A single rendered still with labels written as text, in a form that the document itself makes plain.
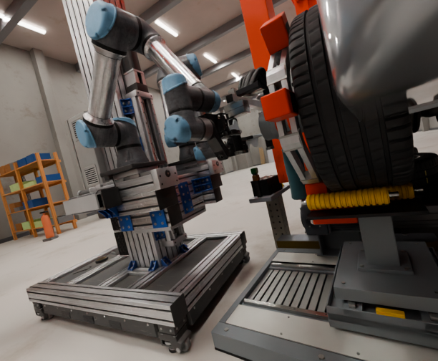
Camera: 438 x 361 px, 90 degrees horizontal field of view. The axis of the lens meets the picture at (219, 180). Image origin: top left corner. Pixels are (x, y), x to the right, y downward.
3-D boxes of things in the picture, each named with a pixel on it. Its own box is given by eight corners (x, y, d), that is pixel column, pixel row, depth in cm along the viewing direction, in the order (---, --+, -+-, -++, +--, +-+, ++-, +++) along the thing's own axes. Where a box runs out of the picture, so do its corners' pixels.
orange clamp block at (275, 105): (299, 114, 66) (290, 112, 59) (275, 122, 71) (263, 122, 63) (294, 92, 66) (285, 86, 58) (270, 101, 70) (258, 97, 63)
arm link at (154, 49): (144, 48, 96) (212, 122, 82) (120, 40, 87) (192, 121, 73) (154, 20, 90) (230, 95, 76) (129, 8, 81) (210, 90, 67)
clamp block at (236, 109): (245, 111, 83) (242, 97, 83) (225, 119, 89) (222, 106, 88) (251, 112, 88) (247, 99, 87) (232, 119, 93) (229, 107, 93)
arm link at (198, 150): (192, 144, 107) (197, 161, 108) (215, 140, 109) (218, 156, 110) (192, 146, 115) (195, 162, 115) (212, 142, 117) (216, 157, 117)
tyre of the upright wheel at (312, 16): (379, -97, 42) (370, 13, 95) (265, -15, 56) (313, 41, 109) (429, 219, 52) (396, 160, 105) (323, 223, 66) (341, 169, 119)
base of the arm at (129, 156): (110, 170, 105) (105, 150, 105) (135, 167, 119) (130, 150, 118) (132, 164, 98) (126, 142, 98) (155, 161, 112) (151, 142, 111)
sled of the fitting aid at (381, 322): (485, 362, 56) (479, 326, 55) (330, 329, 77) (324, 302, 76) (436, 266, 97) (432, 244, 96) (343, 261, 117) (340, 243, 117)
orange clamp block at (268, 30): (291, 44, 72) (281, 15, 67) (268, 56, 76) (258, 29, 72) (293, 38, 76) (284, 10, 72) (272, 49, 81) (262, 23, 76)
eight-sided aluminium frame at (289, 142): (311, 192, 68) (273, 13, 65) (290, 195, 72) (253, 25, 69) (334, 168, 112) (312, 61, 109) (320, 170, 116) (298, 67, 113)
